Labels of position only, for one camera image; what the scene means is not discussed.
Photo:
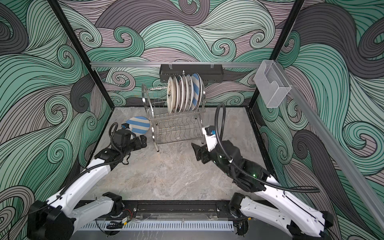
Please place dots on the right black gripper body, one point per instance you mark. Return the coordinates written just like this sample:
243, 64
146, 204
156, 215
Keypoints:
218, 160

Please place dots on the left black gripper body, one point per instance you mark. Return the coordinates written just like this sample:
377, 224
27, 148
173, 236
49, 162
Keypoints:
135, 143

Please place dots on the blue striped plate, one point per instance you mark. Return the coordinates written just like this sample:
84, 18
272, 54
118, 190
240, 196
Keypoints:
197, 95
139, 125

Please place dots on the orange sun plate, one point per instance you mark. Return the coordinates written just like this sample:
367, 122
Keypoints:
177, 91

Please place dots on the green rimmed white plate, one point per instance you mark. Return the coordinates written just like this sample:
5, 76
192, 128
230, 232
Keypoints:
182, 93

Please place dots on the white plate red characters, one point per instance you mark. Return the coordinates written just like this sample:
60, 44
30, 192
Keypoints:
186, 92

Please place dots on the white plate cloud emblem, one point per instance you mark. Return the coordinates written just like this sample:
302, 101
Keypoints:
191, 93

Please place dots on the white plate black squiggle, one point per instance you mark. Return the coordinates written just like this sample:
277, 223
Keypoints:
170, 95

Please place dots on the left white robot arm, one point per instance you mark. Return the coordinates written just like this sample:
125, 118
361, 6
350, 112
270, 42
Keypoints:
59, 217

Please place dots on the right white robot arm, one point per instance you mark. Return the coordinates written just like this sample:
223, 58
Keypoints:
278, 208

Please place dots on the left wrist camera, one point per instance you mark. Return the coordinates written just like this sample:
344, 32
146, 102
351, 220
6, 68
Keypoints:
125, 126

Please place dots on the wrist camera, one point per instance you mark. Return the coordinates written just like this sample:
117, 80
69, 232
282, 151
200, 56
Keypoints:
210, 136
125, 126

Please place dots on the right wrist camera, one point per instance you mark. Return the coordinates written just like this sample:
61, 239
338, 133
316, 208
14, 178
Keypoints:
210, 136

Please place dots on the steel wire dish rack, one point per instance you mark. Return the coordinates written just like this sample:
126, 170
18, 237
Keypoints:
169, 128

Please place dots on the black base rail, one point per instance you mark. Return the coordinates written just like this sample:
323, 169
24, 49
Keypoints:
215, 207

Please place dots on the white slotted cable duct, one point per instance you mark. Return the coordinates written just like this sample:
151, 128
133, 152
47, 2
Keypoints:
182, 225

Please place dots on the black perforated wall shelf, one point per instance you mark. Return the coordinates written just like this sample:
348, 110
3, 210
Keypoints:
208, 74

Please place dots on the aluminium wall rail back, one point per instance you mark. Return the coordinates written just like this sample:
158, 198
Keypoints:
125, 64

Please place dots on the aluminium wall rail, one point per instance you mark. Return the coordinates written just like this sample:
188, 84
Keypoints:
305, 97
125, 64

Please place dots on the clear acrylic wall box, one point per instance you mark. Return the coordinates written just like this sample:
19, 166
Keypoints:
272, 82

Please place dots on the aluminium wall rail right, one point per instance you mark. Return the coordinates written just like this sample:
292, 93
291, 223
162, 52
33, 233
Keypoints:
305, 97

